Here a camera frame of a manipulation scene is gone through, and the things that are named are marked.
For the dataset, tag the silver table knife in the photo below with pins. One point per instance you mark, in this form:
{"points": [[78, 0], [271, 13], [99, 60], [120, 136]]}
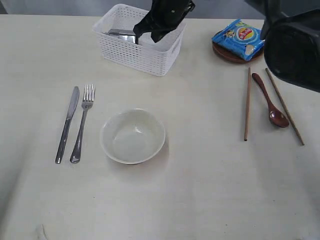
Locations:
{"points": [[70, 113]]}

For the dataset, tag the grey ceramic bowl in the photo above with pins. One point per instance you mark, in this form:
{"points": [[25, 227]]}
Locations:
{"points": [[132, 137]]}

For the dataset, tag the brown wooden spoon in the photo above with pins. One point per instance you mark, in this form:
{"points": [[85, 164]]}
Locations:
{"points": [[276, 117]]}

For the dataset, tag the white perforated plastic basket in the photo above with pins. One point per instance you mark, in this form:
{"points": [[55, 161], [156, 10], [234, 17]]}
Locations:
{"points": [[146, 56]]}

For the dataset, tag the brown round plate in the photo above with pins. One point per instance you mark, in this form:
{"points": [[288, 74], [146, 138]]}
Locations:
{"points": [[228, 55]]}

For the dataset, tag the silver metal cup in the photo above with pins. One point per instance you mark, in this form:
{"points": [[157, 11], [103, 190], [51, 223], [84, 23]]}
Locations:
{"points": [[123, 34]]}

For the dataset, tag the blue chips bag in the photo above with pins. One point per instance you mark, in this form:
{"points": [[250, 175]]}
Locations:
{"points": [[241, 39]]}

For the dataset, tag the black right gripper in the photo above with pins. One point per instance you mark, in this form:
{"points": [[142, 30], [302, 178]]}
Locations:
{"points": [[163, 18]]}

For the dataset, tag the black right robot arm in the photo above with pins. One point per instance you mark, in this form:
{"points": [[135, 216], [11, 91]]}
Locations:
{"points": [[291, 43]]}

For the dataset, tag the silver metal fork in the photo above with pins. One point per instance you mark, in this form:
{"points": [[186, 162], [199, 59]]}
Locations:
{"points": [[87, 103]]}

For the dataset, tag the brown wooden chopstick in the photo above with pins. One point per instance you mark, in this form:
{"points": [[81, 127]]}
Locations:
{"points": [[247, 110], [268, 72]]}

